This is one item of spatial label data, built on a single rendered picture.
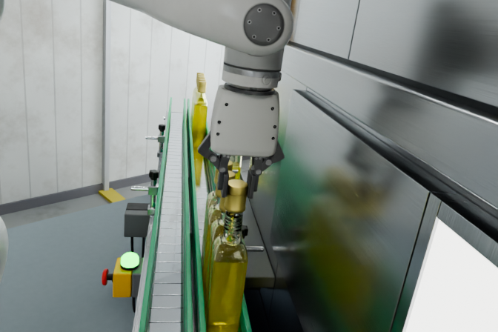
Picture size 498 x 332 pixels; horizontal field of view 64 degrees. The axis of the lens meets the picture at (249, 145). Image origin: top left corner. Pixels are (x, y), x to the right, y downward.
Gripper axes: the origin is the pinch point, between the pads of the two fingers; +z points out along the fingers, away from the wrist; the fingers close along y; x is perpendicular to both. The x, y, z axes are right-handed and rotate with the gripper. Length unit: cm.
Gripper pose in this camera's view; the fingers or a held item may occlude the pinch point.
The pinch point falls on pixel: (237, 183)
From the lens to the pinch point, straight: 63.7
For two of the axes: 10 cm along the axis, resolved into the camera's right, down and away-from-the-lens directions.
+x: 1.4, 3.2, -9.4
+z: -1.2, 9.4, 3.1
